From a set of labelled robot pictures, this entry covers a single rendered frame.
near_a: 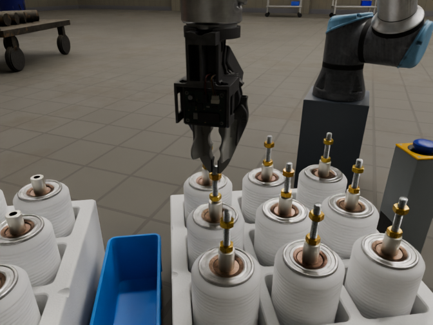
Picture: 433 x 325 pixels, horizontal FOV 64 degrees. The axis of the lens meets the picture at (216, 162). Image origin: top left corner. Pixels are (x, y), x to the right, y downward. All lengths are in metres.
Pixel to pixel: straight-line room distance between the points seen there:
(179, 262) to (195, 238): 0.06
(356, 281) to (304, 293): 0.10
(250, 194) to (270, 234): 0.13
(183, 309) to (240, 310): 0.09
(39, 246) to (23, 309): 0.11
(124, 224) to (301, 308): 0.63
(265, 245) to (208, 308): 0.17
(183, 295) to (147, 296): 0.26
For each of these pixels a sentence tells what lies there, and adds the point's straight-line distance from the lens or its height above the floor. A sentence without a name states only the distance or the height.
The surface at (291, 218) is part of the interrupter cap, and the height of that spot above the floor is 0.25.
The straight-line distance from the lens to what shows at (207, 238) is 0.55.
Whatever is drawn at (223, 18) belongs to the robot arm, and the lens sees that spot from 0.43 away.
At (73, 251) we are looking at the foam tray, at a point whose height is 0.18.
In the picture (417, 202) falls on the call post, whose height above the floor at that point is 0.22.
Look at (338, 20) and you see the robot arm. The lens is 1.06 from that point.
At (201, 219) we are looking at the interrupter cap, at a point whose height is 0.25.
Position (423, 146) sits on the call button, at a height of 0.33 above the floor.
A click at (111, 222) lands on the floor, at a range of 1.04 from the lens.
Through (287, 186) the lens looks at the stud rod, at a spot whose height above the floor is 0.30.
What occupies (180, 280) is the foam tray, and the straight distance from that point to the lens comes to 0.58.
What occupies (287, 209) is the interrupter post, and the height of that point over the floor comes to 0.26.
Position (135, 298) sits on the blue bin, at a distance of 0.81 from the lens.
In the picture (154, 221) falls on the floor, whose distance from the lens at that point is 1.02.
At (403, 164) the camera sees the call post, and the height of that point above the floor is 0.29.
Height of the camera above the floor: 0.59
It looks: 26 degrees down
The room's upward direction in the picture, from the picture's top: straight up
